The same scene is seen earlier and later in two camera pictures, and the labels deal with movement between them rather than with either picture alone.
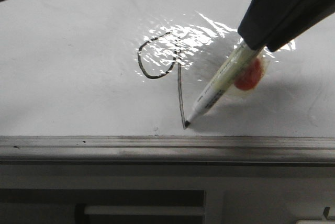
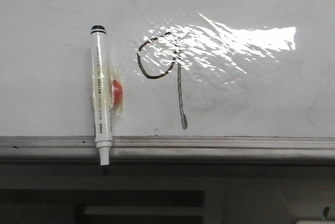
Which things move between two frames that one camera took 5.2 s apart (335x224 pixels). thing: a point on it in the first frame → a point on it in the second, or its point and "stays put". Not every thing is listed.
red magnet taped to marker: (249, 76) → (115, 91)
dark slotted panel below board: (102, 206) stays put
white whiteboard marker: (222, 80) → (101, 94)
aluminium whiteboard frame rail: (167, 150) stays put
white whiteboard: (131, 54) stays put
